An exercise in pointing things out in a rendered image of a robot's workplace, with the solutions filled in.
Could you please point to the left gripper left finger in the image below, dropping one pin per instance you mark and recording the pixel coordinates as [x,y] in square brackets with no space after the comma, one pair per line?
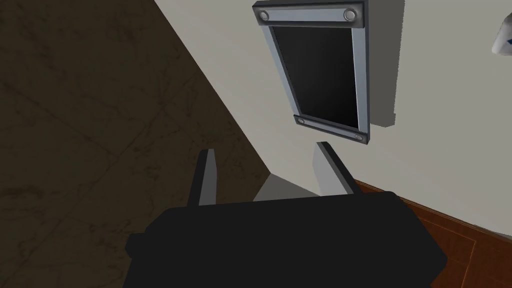
[207,180]

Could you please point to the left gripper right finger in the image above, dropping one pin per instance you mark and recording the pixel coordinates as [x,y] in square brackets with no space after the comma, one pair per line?
[331,174]

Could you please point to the grey framed black panel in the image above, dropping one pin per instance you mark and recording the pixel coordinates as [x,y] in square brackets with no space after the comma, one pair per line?
[320,76]

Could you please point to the white and blue object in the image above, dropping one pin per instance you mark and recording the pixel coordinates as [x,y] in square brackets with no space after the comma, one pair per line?
[504,38]

